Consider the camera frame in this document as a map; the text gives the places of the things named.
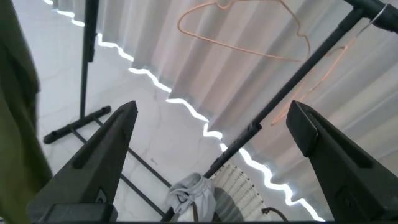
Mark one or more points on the green printed shirt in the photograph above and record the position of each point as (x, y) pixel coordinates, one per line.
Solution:
(15, 124)

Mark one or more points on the white curtain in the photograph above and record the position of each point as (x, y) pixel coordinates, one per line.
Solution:
(217, 71)

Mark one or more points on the pale grey shorts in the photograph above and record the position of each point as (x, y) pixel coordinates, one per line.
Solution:
(192, 189)

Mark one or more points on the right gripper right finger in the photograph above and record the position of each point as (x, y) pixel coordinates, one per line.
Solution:
(348, 174)

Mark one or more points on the white laundry basket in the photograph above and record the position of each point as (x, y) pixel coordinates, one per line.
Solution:
(236, 186)

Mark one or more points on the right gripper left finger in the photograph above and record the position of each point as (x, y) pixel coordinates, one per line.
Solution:
(90, 174)

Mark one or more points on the pink clothes hanger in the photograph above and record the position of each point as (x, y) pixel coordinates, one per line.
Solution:
(314, 85)
(236, 46)

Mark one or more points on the black clothes rack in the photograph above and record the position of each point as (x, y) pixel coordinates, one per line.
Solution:
(88, 37)

